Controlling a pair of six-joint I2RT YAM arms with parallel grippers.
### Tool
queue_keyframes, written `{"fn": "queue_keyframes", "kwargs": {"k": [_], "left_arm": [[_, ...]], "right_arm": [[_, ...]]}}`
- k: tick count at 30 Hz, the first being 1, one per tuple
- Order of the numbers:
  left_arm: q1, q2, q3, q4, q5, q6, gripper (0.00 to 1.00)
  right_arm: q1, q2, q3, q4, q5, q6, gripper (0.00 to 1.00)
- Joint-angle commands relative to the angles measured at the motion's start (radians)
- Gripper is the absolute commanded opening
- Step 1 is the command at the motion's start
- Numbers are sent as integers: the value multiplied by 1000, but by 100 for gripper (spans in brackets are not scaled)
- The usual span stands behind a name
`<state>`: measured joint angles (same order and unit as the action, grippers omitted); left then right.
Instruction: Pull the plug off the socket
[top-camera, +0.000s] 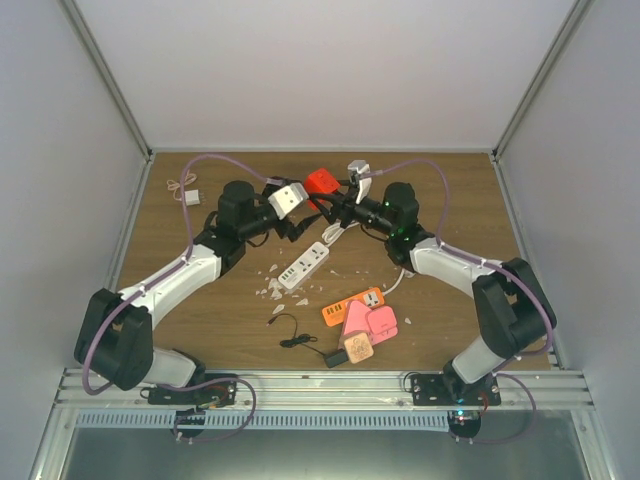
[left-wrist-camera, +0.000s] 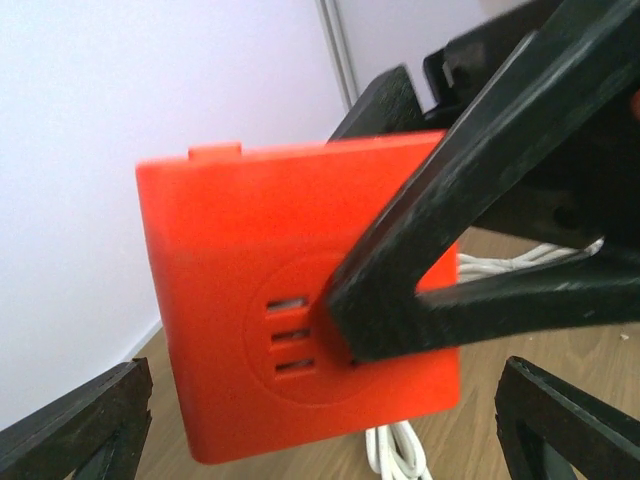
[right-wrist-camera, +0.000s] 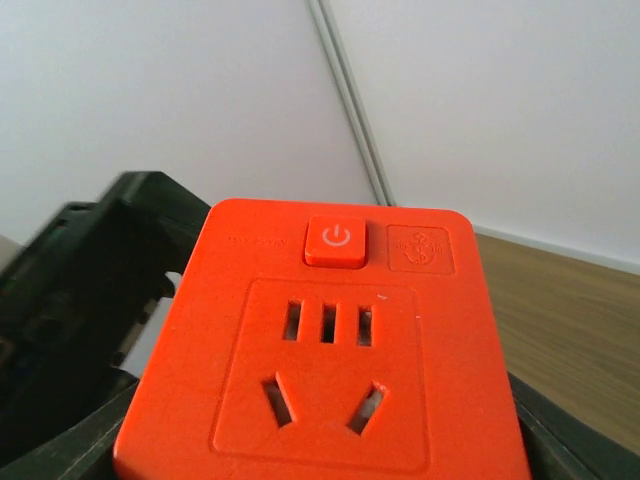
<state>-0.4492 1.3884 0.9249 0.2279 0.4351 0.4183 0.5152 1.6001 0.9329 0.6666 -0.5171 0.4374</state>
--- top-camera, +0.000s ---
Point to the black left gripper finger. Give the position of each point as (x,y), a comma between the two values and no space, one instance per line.
(293,232)
(306,223)

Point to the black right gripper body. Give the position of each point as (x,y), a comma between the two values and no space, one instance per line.
(349,201)

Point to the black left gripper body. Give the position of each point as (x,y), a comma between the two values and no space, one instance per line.
(255,227)

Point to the red cube socket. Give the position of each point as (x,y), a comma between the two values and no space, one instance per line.
(321,181)

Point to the white usb charger plug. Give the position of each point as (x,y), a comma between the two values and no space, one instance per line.
(193,197)

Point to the black power adapter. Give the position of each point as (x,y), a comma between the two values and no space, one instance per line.
(335,358)

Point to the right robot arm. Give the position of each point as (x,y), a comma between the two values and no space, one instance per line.
(511,308)

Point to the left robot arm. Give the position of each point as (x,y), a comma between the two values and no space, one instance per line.
(116,336)

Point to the pink triangular plug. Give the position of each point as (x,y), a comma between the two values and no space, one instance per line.
(355,319)

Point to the white power strip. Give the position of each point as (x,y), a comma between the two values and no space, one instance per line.
(304,266)

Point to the pink square adapter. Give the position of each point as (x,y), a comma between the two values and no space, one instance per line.
(382,324)

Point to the wooden round-cornered block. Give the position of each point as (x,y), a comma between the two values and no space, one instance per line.
(358,347)

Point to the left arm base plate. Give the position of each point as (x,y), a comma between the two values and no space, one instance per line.
(211,390)

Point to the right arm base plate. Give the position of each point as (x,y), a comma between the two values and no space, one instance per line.
(437,389)

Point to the grey slotted cable duct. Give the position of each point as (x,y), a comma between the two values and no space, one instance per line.
(267,420)

